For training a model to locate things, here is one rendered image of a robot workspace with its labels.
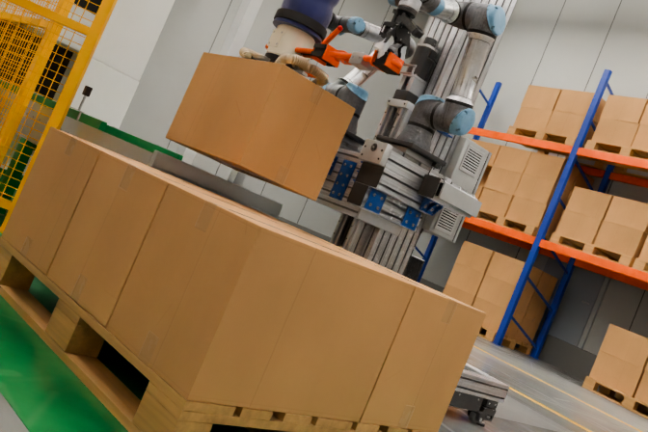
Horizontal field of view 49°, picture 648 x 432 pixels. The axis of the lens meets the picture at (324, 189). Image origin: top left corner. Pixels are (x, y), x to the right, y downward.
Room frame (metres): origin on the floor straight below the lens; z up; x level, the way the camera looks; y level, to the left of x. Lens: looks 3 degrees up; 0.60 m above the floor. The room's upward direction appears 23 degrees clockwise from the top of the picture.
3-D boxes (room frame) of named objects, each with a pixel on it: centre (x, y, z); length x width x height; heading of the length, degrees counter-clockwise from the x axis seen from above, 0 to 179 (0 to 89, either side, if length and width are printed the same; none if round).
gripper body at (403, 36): (2.46, -0.02, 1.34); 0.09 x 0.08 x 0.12; 41
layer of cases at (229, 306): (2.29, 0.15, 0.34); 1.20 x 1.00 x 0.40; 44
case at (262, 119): (2.89, 0.35, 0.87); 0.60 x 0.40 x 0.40; 40
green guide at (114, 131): (4.26, 1.28, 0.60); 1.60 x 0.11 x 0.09; 44
